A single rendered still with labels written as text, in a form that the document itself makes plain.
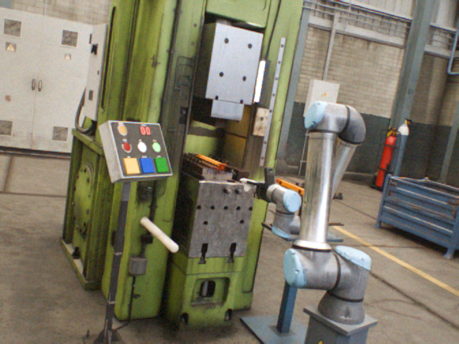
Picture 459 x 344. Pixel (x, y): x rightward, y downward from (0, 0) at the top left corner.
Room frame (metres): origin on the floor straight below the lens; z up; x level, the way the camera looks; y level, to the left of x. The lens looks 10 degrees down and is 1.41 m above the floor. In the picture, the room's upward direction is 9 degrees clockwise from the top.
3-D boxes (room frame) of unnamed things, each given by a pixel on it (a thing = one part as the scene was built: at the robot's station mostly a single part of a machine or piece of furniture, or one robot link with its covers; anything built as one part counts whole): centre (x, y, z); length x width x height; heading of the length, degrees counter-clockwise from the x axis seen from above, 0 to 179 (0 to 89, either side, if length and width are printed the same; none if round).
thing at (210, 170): (2.91, 0.14, 0.96); 0.42 x 0.20 x 0.09; 30
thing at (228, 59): (2.93, 0.11, 1.56); 0.42 x 0.39 x 0.40; 30
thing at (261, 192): (2.33, -0.22, 0.97); 0.12 x 0.08 x 0.09; 30
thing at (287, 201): (2.19, -0.30, 0.98); 0.12 x 0.09 x 0.10; 30
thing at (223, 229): (2.95, 0.10, 0.69); 0.56 x 0.38 x 0.45; 30
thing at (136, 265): (2.65, 0.41, 0.36); 0.09 x 0.07 x 0.12; 120
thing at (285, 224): (2.19, -0.32, 0.86); 0.12 x 0.09 x 0.12; 105
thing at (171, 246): (2.48, 0.29, 0.62); 0.44 x 0.05 x 0.05; 30
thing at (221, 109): (2.91, 0.14, 1.32); 0.42 x 0.20 x 0.10; 30
